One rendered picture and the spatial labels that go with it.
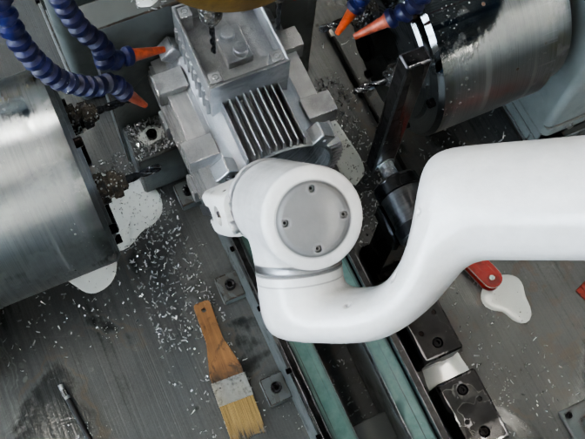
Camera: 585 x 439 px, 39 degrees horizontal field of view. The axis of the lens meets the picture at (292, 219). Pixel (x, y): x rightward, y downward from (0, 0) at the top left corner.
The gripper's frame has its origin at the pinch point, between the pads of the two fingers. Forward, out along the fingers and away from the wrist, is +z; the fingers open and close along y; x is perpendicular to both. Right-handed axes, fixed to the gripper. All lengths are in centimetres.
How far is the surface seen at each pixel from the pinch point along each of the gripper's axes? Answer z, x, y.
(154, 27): 9.1, 20.7, -1.3
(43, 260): 0.7, 0.5, -23.1
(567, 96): 10, -6, 49
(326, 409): 2.3, -30.1, 1.0
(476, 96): 1.6, -0.4, 32.3
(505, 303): 14.5, -32.2, 33.2
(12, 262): -0.1, 1.7, -26.0
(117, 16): 6.7, 23.1, -5.2
